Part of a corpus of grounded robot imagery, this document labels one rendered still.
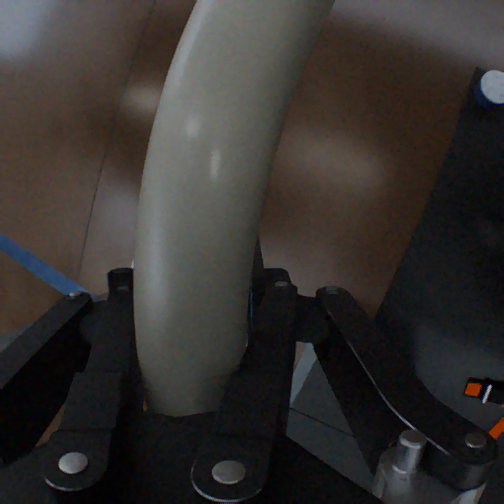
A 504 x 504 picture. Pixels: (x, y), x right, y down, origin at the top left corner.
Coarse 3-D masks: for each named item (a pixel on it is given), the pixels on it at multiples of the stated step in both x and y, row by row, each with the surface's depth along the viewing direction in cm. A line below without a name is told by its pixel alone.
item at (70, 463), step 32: (128, 288) 15; (128, 320) 13; (96, 352) 11; (128, 352) 11; (96, 384) 8; (128, 384) 9; (64, 416) 7; (96, 416) 7; (64, 448) 6; (96, 448) 6; (64, 480) 5; (96, 480) 5
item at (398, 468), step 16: (416, 432) 7; (400, 448) 7; (416, 448) 7; (384, 464) 7; (400, 464) 7; (416, 464) 7; (384, 480) 7; (400, 480) 7; (416, 480) 7; (432, 480) 7; (384, 496) 7; (400, 496) 6; (416, 496) 6; (432, 496) 6; (448, 496) 6; (464, 496) 6
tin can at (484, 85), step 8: (488, 72) 97; (496, 72) 96; (480, 80) 102; (488, 80) 97; (496, 80) 96; (480, 88) 100; (488, 88) 98; (496, 88) 97; (480, 96) 104; (488, 96) 98; (496, 96) 97; (480, 104) 109; (488, 104) 103; (496, 104) 100
